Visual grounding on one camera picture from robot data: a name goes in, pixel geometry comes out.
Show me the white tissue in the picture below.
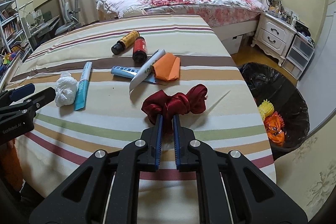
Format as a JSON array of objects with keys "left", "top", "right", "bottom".
[{"left": 55, "top": 72, "right": 77, "bottom": 107}]

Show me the white under-bed box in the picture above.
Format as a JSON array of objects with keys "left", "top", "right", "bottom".
[{"left": 222, "top": 35, "right": 243, "bottom": 55}]

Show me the orange snack wrapper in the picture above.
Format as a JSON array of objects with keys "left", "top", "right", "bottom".
[{"left": 264, "top": 111, "right": 285, "bottom": 146}]

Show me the white wardrobe door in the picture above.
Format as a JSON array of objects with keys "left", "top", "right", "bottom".
[{"left": 297, "top": 0, "right": 336, "bottom": 134}]

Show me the grey desk chair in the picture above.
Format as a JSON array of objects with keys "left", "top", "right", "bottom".
[{"left": 55, "top": 0, "right": 81, "bottom": 36}]

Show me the white nightstand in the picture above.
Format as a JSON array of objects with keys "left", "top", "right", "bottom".
[{"left": 251, "top": 12, "right": 297, "bottom": 67}]

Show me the bookshelf with books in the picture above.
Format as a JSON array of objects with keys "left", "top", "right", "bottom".
[{"left": 0, "top": 0, "right": 32, "bottom": 74}]

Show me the clear plastic drawer unit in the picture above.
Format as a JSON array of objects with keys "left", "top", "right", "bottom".
[{"left": 282, "top": 33, "right": 315, "bottom": 80}]

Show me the dark red satin scrunchie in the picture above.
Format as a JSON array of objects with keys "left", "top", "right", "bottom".
[{"left": 141, "top": 84, "right": 208, "bottom": 124}]

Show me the pink floral quilt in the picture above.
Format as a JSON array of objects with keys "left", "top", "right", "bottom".
[{"left": 96, "top": 0, "right": 265, "bottom": 27}]

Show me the grey study desk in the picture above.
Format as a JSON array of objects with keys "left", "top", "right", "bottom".
[{"left": 21, "top": 10, "right": 60, "bottom": 50}]

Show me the teal white tube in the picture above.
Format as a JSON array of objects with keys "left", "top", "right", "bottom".
[{"left": 74, "top": 61, "right": 92, "bottom": 111}]

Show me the red small bottle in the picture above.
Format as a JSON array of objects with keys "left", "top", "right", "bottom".
[{"left": 132, "top": 36, "right": 147, "bottom": 64}]

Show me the blue squeezed tube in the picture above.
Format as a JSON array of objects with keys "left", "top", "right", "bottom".
[{"left": 110, "top": 66, "right": 159, "bottom": 84}]

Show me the white tube green text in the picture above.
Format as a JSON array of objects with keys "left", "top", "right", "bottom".
[{"left": 129, "top": 50, "right": 166, "bottom": 94}]

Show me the yellow small bottle black cap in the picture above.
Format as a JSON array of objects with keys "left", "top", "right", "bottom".
[{"left": 111, "top": 30, "right": 139, "bottom": 55}]

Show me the striped bed sheet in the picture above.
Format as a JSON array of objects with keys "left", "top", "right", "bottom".
[{"left": 4, "top": 13, "right": 277, "bottom": 224}]

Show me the black lined trash bin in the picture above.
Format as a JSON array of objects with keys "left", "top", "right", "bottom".
[{"left": 239, "top": 63, "right": 310, "bottom": 160}]

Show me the orange cloth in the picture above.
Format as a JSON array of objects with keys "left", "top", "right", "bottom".
[{"left": 1, "top": 139, "right": 23, "bottom": 192}]

